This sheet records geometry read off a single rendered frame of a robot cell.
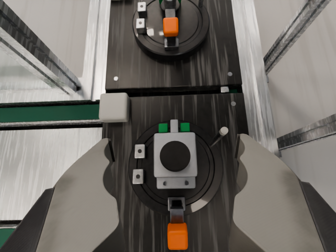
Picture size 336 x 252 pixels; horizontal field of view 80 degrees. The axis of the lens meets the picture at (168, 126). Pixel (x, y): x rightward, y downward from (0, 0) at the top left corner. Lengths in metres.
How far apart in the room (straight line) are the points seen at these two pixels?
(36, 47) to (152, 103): 0.18
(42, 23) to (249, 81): 0.54
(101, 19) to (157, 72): 0.17
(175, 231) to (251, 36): 0.36
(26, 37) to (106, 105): 0.13
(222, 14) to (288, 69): 0.21
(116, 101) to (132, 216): 0.18
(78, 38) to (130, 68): 0.25
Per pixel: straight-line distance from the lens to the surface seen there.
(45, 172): 0.45
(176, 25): 0.29
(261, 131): 0.38
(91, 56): 0.43
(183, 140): 0.21
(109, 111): 0.33
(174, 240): 0.23
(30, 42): 0.33
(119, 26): 0.44
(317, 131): 0.33
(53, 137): 0.45
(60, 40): 0.62
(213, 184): 0.31
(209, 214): 0.33
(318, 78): 0.59
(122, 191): 0.33
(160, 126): 0.26
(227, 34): 0.42
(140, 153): 0.29
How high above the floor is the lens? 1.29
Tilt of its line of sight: 75 degrees down
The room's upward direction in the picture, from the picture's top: 9 degrees counter-clockwise
